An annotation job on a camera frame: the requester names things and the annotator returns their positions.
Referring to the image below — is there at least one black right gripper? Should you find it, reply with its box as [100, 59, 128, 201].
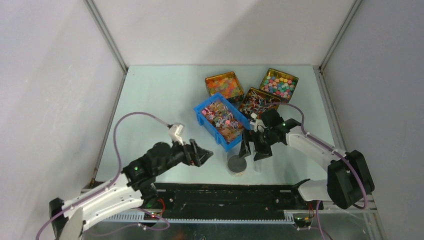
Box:
[237, 128, 276, 161]

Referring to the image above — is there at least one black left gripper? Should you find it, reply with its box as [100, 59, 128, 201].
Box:
[155, 134, 213, 175]

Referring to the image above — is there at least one clear plastic scoop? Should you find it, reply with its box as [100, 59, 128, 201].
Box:
[253, 160, 262, 173]

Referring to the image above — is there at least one white jar lid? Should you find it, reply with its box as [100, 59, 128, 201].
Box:
[227, 155, 247, 169]

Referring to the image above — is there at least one clear plastic jar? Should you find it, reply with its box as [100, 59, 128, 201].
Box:
[228, 168, 246, 177]

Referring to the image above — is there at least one blue plastic candy bin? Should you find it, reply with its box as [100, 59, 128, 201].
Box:
[193, 93, 250, 152]

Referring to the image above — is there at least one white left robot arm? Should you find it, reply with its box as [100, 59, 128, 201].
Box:
[49, 139, 214, 239]

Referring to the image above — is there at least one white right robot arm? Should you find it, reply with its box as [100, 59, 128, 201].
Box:
[238, 108, 375, 210]

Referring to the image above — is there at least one tin of wrapped candies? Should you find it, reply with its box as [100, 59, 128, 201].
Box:
[238, 87, 281, 118]

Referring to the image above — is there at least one tin of orange candies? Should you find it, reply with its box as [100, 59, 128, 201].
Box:
[204, 71, 245, 104]

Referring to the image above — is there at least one tin of pastel candies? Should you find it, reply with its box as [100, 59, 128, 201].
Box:
[258, 68, 299, 103]

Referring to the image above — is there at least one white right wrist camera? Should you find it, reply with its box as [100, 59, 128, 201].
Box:
[250, 112, 265, 132]

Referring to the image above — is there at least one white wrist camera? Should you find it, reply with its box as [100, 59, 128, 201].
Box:
[250, 112, 265, 132]
[168, 122, 185, 146]

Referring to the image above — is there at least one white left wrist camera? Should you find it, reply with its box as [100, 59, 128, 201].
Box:
[168, 122, 185, 146]

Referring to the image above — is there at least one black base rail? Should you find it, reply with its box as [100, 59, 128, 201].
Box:
[142, 182, 323, 219]

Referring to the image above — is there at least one grey slotted cable duct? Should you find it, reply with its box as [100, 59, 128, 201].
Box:
[103, 210, 295, 224]

